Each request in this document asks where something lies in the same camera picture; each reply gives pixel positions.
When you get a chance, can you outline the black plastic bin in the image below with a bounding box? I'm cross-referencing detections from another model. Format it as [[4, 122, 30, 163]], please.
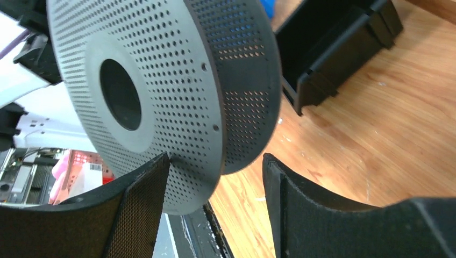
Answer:
[[275, 1, 403, 114]]

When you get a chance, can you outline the black cable spool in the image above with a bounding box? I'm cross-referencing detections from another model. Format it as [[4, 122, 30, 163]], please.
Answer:
[[46, 1, 281, 215]]

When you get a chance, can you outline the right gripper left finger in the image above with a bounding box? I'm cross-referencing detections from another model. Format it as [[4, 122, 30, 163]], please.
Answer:
[[1, 153, 170, 257]]

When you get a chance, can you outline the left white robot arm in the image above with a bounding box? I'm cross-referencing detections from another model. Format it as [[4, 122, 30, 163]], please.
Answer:
[[1, 1, 95, 152]]

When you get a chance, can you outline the blue plastic bin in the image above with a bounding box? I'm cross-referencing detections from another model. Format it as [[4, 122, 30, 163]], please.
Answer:
[[260, 0, 276, 19]]

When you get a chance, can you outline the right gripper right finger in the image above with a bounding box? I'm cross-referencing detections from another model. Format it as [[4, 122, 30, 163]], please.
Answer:
[[262, 153, 455, 257]]

